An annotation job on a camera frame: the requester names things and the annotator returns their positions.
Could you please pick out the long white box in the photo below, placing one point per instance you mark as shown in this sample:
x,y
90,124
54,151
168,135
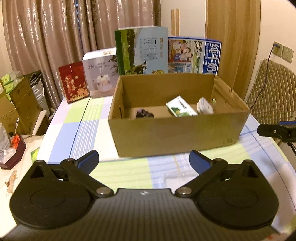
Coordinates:
x,y
204,106

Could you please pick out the green medicine box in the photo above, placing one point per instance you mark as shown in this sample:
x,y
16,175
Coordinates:
x,y
181,107

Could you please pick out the plain cardboard carton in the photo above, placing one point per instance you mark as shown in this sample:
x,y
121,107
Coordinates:
x,y
25,104

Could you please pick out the blue milk carton box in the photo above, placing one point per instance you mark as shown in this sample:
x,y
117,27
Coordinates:
x,y
196,55

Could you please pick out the red gift box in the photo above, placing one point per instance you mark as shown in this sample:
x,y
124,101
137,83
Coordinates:
x,y
74,83

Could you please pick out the brown cardboard box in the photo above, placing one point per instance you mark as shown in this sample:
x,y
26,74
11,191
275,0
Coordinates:
x,y
173,134

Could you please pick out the dark red tray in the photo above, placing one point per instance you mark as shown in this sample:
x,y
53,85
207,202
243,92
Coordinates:
x,y
19,153

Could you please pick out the wall socket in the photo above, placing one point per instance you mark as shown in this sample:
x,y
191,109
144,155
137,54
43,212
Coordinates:
x,y
277,49
288,53

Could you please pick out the cartoon printed cloth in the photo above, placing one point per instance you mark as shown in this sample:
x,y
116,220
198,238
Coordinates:
x,y
11,185

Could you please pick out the clear plastic container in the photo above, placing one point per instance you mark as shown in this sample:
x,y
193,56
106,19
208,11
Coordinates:
x,y
175,179

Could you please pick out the wooden slat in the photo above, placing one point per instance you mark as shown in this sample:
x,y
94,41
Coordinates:
x,y
177,23
173,23

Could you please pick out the clear plastic bag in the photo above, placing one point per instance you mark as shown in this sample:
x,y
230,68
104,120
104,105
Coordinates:
x,y
4,141

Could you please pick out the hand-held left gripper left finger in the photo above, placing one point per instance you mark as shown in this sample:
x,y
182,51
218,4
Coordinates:
x,y
89,160

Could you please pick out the beige curtain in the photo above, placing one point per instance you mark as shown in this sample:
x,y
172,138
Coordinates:
x,y
57,30

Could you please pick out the white appliance box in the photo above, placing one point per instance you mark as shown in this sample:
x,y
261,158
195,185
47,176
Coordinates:
x,y
99,76

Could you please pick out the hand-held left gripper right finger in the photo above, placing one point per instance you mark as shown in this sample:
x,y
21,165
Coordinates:
x,y
198,161

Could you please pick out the wooden panel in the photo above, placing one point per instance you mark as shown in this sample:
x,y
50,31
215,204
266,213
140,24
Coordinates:
x,y
233,34

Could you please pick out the green tissue packs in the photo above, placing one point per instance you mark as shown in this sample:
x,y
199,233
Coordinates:
x,y
9,83

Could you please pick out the quilted chair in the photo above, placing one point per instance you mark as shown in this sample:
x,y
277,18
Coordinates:
x,y
275,92

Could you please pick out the brown hair scrunchie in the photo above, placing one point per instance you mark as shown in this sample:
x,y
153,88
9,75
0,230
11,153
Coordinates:
x,y
144,113

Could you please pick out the white ribbed bin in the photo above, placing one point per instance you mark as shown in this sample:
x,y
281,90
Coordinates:
x,y
40,92

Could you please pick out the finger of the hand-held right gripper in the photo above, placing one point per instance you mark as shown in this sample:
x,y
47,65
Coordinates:
x,y
272,131

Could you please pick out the green milk carton box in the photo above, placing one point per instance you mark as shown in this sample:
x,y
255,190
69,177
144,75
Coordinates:
x,y
138,51

